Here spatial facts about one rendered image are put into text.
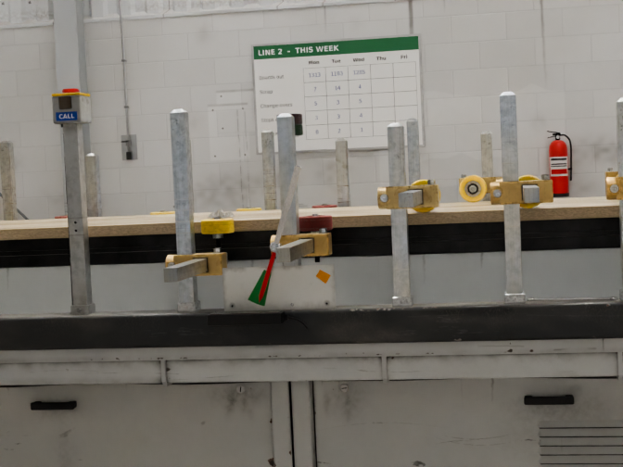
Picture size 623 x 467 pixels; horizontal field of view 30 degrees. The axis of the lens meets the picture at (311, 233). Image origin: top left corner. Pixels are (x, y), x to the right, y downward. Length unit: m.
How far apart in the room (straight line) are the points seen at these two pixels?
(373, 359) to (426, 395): 0.28
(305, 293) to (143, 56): 7.75
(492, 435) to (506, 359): 0.32
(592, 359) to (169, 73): 7.87
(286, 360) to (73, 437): 0.70
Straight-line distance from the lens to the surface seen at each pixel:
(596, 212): 2.81
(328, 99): 9.86
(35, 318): 2.82
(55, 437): 3.16
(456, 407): 2.91
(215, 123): 10.07
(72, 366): 2.86
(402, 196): 2.36
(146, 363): 2.79
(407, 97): 9.78
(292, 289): 2.65
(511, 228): 2.60
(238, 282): 2.67
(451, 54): 9.81
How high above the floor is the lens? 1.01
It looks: 3 degrees down
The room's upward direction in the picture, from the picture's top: 3 degrees counter-clockwise
